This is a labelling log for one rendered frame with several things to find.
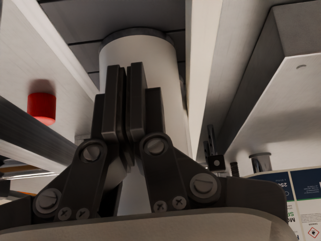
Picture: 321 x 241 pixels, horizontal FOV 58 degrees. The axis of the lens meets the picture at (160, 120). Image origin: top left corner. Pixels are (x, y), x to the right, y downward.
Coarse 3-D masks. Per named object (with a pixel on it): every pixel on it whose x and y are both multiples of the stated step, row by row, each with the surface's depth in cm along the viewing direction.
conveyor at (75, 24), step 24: (48, 0) 15; (72, 0) 15; (96, 0) 15; (120, 0) 15; (144, 0) 15; (168, 0) 15; (72, 24) 16; (96, 24) 17; (120, 24) 17; (144, 24) 17; (168, 24) 17; (72, 48) 19; (96, 48) 19; (96, 72) 22
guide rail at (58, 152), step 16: (0, 96) 9; (0, 112) 9; (16, 112) 10; (0, 128) 9; (16, 128) 10; (32, 128) 11; (48, 128) 12; (0, 144) 9; (16, 144) 9; (32, 144) 10; (48, 144) 12; (64, 144) 13; (32, 160) 12; (48, 160) 12; (64, 160) 13
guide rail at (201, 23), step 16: (192, 0) 11; (208, 0) 11; (192, 16) 11; (208, 16) 11; (192, 32) 12; (208, 32) 12; (192, 48) 14; (208, 48) 14; (192, 64) 15; (208, 64) 15; (192, 80) 17; (208, 80) 17; (192, 96) 19; (192, 112) 22; (192, 128) 26; (192, 144) 32
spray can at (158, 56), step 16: (128, 32) 17; (144, 32) 17; (160, 32) 18; (112, 48) 17; (128, 48) 17; (144, 48) 17; (160, 48) 17; (112, 64) 17; (128, 64) 16; (144, 64) 16; (160, 64) 17; (176, 64) 18; (160, 80) 16; (176, 80) 18; (176, 96) 17; (176, 112) 16; (176, 128) 16; (176, 144) 16; (128, 176) 14; (128, 192) 14; (144, 192) 14; (128, 208) 14; (144, 208) 14
